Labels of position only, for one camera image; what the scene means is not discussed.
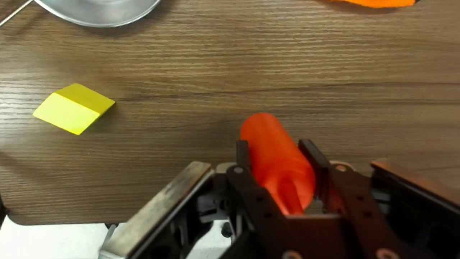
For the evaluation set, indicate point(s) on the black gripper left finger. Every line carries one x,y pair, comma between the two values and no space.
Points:
253,212

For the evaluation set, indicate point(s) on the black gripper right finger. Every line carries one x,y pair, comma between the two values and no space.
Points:
346,193

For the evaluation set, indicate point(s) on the silver metal pan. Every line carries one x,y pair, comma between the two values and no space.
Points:
92,14

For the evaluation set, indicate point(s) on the red ketchup bottle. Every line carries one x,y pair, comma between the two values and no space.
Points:
277,165

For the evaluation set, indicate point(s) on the orange folded cloth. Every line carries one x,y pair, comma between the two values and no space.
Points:
381,4

